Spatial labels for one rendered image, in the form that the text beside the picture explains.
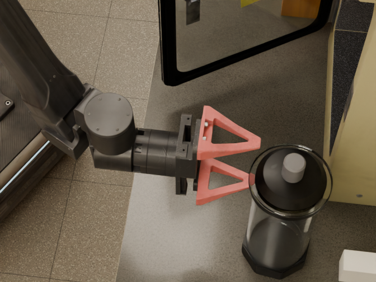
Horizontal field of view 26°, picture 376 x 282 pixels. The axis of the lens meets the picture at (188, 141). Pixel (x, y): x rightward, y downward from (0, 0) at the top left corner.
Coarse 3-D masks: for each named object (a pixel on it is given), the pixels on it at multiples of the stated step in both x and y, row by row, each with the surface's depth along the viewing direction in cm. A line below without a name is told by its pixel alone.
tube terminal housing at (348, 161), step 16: (336, 16) 135; (368, 32) 96; (368, 48) 95; (368, 64) 97; (368, 80) 100; (352, 96) 104; (368, 96) 103; (352, 112) 107; (368, 112) 106; (352, 128) 110; (368, 128) 109; (336, 144) 116; (352, 144) 113; (368, 144) 113; (336, 160) 117; (352, 160) 117; (368, 160) 116; (336, 176) 122; (352, 176) 121; (368, 176) 120; (336, 192) 126; (352, 192) 125; (368, 192) 125
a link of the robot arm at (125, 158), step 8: (136, 128) 103; (88, 136) 100; (136, 136) 103; (96, 152) 101; (128, 152) 101; (96, 160) 101; (104, 160) 101; (112, 160) 101; (120, 160) 101; (128, 160) 101; (104, 168) 103; (112, 168) 102; (120, 168) 102; (128, 168) 102
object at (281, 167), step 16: (272, 160) 105; (288, 160) 101; (304, 160) 101; (256, 176) 105; (272, 176) 104; (288, 176) 102; (304, 176) 104; (320, 176) 104; (272, 192) 103; (288, 192) 102; (304, 192) 102; (320, 192) 103; (288, 208) 103; (304, 208) 103
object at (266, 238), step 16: (288, 144) 108; (256, 160) 106; (320, 160) 106; (256, 192) 104; (256, 208) 108; (272, 208) 103; (320, 208) 103; (256, 224) 111; (272, 224) 107; (288, 224) 106; (304, 224) 107; (256, 240) 115; (272, 240) 111; (288, 240) 111; (304, 240) 113; (256, 256) 119; (272, 256) 116; (288, 256) 116
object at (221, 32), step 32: (224, 0) 121; (256, 0) 125; (288, 0) 128; (320, 0) 132; (160, 32) 121; (192, 32) 124; (224, 32) 128; (256, 32) 132; (288, 32) 136; (192, 64) 131
